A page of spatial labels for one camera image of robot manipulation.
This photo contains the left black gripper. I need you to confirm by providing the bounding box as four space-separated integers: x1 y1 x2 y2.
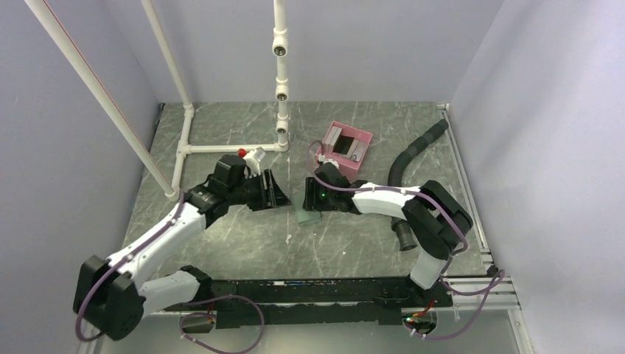
227 169 291 212

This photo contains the green card holder wallet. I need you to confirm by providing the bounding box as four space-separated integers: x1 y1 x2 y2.
293 192 321 226

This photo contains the pink plastic tray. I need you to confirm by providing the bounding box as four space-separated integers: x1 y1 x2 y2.
315 121 373 180

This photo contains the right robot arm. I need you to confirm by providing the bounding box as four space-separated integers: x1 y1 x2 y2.
303 163 473 306

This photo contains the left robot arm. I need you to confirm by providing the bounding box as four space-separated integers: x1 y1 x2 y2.
73 170 291 342

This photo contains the grey card stack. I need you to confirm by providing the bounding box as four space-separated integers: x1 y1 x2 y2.
322 126 342 153

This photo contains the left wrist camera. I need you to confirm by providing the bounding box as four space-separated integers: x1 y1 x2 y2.
208 147 266 194

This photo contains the black corrugated hose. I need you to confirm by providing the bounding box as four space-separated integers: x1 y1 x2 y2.
388 119 449 252

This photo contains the white pvc pipe frame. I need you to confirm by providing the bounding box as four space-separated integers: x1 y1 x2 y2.
25 1 290 201

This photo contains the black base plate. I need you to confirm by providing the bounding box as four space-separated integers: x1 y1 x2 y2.
165 276 453 329

